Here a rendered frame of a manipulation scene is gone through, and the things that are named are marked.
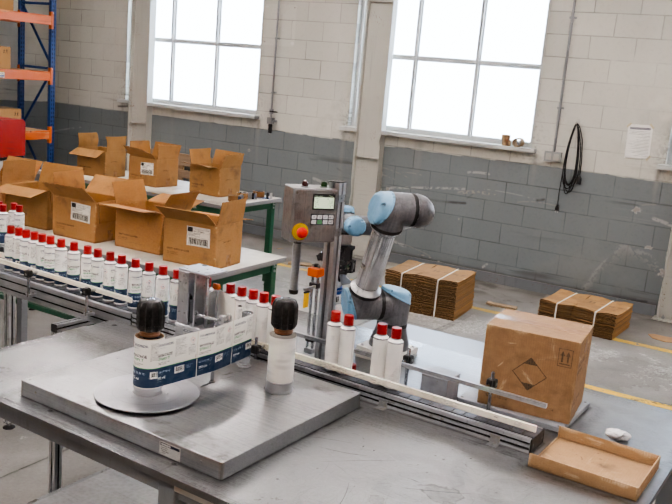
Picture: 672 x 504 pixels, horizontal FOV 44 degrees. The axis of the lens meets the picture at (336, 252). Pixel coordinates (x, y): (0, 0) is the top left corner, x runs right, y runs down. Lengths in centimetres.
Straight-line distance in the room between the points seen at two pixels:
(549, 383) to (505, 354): 16
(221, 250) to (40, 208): 136
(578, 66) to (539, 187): 115
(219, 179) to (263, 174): 252
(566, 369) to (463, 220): 579
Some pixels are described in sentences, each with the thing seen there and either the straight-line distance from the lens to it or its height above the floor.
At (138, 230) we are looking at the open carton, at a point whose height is 90.
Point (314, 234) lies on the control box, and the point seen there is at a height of 132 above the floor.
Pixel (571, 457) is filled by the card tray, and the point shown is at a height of 83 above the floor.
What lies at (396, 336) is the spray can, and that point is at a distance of 270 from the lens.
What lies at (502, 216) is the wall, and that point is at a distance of 829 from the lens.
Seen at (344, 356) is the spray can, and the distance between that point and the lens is 281.
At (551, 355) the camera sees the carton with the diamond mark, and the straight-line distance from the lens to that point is 273.
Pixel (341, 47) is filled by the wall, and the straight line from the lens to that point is 902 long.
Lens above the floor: 186
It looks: 12 degrees down
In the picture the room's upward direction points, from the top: 5 degrees clockwise
